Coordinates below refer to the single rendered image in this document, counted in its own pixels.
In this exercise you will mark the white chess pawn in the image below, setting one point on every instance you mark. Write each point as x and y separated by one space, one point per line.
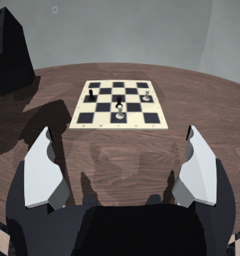
120 115
146 98

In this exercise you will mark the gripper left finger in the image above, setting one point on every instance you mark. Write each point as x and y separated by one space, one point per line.
38 188

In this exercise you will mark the black and cream chessboard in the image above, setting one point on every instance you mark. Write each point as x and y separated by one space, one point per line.
100 114

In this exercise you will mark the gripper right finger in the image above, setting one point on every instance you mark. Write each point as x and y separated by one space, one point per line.
202 185

